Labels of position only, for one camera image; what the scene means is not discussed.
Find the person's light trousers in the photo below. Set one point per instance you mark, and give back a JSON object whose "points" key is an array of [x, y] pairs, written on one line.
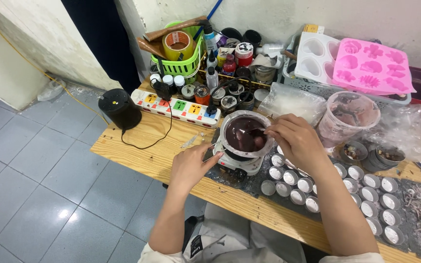
{"points": [[232, 237]]}

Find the red white lidded jar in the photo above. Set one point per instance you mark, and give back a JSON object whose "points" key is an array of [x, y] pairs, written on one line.
{"points": [[243, 54]]}

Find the stack of metal bowls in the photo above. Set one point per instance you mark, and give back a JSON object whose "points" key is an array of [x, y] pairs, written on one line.
{"points": [[386, 159]]}

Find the metal stirring spoon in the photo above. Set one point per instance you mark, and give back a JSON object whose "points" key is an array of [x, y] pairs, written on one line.
{"points": [[258, 129]]}

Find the yellow packing tape roll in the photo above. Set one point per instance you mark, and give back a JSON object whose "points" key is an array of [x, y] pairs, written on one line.
{"points": [[177, 44]]}

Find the black round speaker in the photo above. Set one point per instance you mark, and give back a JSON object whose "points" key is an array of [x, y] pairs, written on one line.
{"points": [[120, 109]]}

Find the small clear dropper bottle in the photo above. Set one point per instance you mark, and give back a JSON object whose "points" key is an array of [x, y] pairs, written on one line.
{"points": [[212, 78], [212, 60]]}

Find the large crumpled clear bag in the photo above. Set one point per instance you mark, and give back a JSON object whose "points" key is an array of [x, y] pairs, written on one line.
{"points": [[408, 128]]}

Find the metal bowl with bits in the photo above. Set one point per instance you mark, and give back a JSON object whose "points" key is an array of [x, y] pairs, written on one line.
{"points": [[353, 151]]}

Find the person's left hand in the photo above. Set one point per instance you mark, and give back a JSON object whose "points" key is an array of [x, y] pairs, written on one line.
{"points": [[186, 168]]}

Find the black round lid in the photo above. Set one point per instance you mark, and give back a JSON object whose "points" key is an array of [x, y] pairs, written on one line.
{"points": [[231, 33], [252, 37]]}

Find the person's right hand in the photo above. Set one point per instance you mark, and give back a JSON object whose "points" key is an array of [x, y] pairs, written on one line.
{"points": [[302, 144]]}

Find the white wax melting pot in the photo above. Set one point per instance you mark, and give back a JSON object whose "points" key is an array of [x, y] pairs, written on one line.
{"points": [[228, 115]]}

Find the dark grey work mat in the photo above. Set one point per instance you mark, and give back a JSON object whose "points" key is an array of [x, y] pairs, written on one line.
{"points": [[420, 248]]}

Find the group of tealight tins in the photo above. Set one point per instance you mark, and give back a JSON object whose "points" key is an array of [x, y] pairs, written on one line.
{"points": [[369, 193]]}

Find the grey plastic crate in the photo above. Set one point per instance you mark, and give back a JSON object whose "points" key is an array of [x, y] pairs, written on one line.
{"points": [[305, 87]]}

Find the black plug adapter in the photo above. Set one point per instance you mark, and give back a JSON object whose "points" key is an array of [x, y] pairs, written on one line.
{"points": [[162, 89]]}

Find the white squeeze bottle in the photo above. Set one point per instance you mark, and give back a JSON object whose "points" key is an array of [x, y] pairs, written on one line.
{"points": [[269, 48]]}

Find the small white-capped dark bottle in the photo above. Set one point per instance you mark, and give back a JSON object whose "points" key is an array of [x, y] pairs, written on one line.
{"points": [[169, 82], [155, 77], [179, 82]]}

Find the brown melted wax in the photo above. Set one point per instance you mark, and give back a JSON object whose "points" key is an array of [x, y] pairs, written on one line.
{"points": [[241, 133]]}

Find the small red bottle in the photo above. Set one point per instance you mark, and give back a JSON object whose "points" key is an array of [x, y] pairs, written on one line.
{"points": [[229, 66]]}

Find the pink flower silicone mold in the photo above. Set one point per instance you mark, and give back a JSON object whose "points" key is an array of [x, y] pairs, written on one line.
{"points": [[373, 67]]}

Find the stained plastic measuring cup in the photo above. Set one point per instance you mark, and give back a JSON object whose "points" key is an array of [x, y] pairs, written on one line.
{"points": [[345, 120]]}

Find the clear bag of wax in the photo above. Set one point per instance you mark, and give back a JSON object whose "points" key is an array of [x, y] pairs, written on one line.
{"points": [[292, 102]]}

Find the small orange jar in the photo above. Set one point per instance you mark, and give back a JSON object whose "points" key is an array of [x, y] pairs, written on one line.
{"points": [[201, 95]]}

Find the blue stick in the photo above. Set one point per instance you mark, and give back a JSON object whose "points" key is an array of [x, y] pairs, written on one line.
{"points": [[207, 17]]}

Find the crumpled clear floor bag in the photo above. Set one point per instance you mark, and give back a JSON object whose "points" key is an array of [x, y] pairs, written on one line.
{"points": [[50, 90]]}

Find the green plastic basket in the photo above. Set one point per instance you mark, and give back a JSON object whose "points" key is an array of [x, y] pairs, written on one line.
{"points": [[183, 67]]}

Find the small white electric hot plate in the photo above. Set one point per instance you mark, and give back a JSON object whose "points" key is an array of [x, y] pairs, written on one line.
{"points": [[241, 166]]}

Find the cluster of small pigment jars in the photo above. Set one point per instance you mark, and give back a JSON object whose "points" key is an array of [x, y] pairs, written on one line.
{"points": [[228, 103]]}

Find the dark curtain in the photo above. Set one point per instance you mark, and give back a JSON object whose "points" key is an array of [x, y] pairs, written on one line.
{"points": [[101, 40]]}

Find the white multicolour power strip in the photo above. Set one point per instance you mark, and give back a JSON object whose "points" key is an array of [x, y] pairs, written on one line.
{"points": [[181, 111]]}

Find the white heart silicone mold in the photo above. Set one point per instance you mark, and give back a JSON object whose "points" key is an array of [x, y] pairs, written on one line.
{"points": [[314, 58]]}

